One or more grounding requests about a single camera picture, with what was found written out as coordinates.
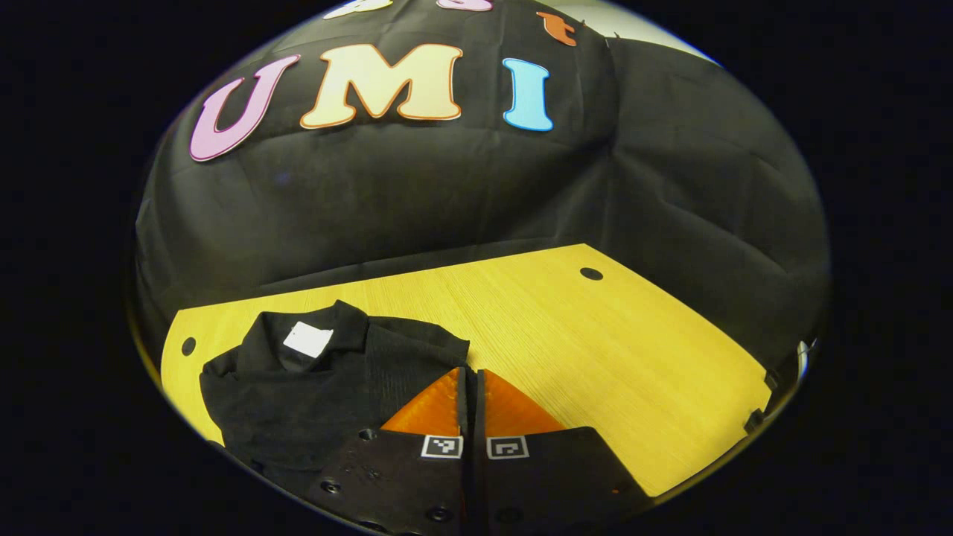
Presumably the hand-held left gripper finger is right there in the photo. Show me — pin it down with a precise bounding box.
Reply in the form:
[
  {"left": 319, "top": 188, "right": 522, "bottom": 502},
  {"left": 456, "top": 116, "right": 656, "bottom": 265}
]
[
  {"left": 474, "top": 368, "right": 652, "bottom": 536},
  {"left": 309, "top": 366, "right": 471, "bottom": 536}
]

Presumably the black button shirt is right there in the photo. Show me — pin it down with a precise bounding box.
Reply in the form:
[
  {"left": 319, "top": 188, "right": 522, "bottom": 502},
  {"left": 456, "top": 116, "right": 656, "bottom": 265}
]
[{"left": 200, "top": 300, "right": 471, "bottom": 485}]

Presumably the black backdrop cloth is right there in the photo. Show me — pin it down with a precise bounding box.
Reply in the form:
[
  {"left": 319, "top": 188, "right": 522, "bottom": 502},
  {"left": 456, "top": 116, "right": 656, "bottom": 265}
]
[{"left": 134, "top": 0, "right": 831, "bottom": 373}]

